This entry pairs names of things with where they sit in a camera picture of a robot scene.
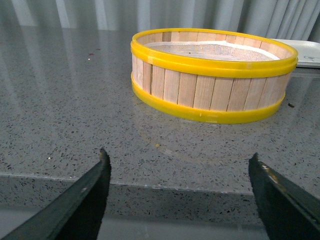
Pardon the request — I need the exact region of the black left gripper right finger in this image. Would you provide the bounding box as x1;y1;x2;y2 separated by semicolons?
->
248;153;320;240

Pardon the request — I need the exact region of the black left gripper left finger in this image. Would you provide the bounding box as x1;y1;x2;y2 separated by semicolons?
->
4;148;111;240

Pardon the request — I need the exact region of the white bear print tray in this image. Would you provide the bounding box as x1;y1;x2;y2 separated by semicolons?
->
273;38;320;69

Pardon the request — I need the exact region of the yellow rimmed wooden steamer basket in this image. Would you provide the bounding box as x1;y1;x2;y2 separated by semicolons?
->
130;28;298;124

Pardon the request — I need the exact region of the white steamer liner cloth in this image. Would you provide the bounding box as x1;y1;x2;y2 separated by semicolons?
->
145;40;280;62

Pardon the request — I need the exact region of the grey pleated curtain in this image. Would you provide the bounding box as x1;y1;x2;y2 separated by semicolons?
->
0;0;320;42

